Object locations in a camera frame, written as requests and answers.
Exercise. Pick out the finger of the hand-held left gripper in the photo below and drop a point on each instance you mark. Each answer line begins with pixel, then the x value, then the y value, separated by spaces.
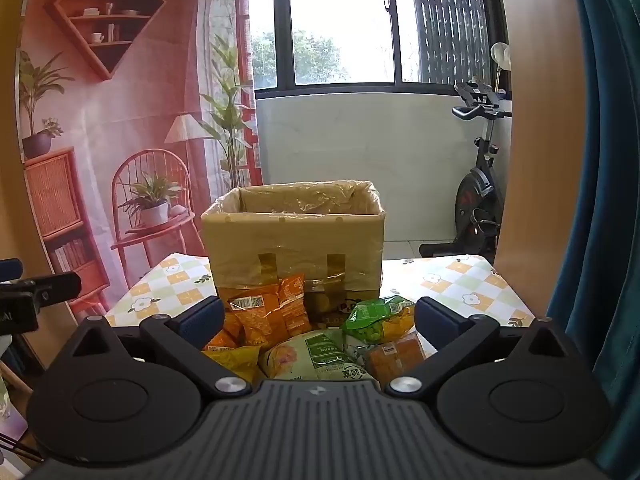
pixel 55 287
pixel 10 269

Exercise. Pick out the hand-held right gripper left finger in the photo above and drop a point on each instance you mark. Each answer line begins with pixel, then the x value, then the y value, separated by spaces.
pixel 205 317

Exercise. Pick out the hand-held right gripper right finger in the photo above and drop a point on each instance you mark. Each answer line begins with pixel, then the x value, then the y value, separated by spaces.
pixel 436 321

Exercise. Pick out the clear brown bread packet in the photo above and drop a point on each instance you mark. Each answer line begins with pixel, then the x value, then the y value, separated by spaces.
pixel 395 356

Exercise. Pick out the green snack packet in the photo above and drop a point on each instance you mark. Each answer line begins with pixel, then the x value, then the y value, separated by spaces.
pixel 375 317

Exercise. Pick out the orange snack packet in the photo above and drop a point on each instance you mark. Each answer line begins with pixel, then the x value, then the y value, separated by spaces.
pixel 255 316
pixel 227 334
pixel 295 305

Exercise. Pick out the crinkly yellow snack packet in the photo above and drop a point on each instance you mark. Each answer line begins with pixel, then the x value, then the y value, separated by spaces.
pixel 235 361

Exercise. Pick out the pale green snack bag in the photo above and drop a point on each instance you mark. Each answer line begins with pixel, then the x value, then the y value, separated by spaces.
pixel 310 356

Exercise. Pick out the black exercise bike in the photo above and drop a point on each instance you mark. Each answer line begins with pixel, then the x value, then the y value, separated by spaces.
pixel 475 200

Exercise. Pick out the taped cardboard box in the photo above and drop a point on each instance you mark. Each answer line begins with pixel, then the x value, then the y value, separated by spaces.
pixel 300 200

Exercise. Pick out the teal curtain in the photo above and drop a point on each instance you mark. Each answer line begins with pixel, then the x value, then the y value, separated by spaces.
pixel 600 160

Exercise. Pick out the white globe floor lamp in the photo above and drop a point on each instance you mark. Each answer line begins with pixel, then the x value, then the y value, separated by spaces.
pixel 501 55

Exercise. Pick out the black-framed window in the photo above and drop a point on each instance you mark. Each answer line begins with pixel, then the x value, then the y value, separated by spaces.
pixel 340 20

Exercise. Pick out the pink room-print wall tapestry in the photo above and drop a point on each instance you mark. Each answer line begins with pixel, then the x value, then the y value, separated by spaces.
pixel 125 110

